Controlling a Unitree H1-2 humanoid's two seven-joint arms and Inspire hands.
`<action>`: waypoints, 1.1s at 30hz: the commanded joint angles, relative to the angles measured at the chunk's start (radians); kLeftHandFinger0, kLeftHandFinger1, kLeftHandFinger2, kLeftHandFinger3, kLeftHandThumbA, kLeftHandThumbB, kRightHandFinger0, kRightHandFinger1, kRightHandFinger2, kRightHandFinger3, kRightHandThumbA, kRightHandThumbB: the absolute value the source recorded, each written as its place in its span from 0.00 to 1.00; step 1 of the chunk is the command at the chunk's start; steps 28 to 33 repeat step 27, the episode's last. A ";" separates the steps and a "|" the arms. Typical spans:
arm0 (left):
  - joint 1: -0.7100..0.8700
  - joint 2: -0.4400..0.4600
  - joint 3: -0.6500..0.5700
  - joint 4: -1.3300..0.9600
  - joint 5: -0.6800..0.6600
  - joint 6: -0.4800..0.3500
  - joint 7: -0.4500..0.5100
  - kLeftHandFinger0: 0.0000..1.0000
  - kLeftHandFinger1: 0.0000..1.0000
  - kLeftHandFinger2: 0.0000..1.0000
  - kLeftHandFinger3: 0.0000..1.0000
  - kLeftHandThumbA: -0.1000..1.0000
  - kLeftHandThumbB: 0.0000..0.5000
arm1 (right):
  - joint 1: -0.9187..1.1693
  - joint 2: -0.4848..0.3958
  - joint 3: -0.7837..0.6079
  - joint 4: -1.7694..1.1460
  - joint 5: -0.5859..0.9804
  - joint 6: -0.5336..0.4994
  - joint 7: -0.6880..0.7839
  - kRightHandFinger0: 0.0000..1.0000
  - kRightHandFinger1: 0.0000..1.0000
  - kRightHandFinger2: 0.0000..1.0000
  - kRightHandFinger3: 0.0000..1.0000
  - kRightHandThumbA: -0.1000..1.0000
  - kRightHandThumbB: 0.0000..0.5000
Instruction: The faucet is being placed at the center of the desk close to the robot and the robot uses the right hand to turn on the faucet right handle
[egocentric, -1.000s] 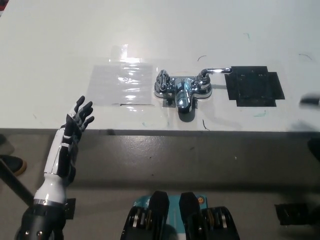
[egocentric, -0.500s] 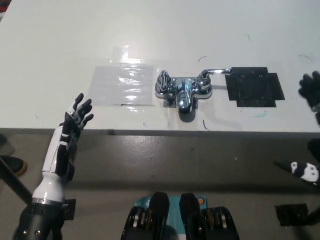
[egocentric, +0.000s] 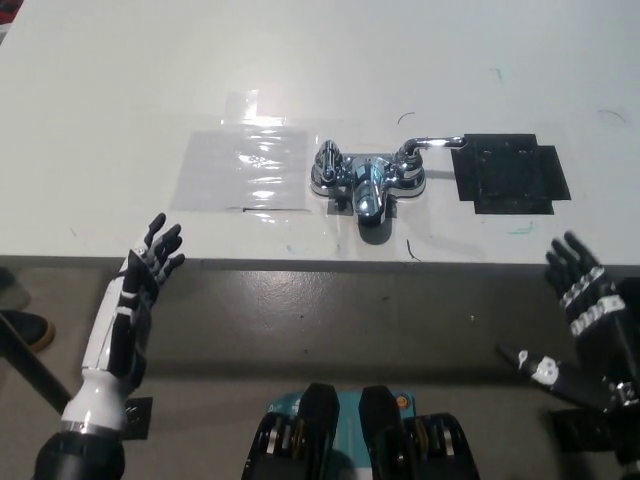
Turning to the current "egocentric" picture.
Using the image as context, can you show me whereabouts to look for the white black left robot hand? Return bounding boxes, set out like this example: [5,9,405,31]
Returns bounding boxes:
[59,212,187,439]

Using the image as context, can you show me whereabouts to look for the black shoe tan sole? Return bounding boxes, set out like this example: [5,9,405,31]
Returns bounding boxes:
[0,309,57,354]

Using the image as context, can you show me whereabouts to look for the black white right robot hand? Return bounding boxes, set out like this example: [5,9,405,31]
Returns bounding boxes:
[494,230,640,417]

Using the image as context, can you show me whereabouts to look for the dark diagonal metal bar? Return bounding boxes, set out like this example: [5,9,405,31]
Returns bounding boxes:
[0,318,75,412]

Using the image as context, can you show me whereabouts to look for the wide black floor tape marker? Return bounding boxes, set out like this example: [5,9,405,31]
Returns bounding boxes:
[548,408,624,455]

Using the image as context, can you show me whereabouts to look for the translucent grey plastic sheet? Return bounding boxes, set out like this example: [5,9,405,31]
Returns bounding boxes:
[168,128,314,214]

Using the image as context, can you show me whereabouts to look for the black tape square patch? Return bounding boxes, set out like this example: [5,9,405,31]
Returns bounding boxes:
[450,132,572,217]

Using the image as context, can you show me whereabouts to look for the red black object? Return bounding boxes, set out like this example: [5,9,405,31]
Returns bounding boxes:
[0,0,20,39]

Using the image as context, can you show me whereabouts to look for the chrome faucet lever handle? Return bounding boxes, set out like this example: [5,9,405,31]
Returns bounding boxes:
[313,139,343,184]
[396,133,467,172]

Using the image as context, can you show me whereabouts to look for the black teal robot torso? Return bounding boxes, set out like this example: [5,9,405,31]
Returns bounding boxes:
[242,382,484,480]

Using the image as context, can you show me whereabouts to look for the chrome faucet body with spout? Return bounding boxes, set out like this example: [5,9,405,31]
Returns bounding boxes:
[308,152,429,227]

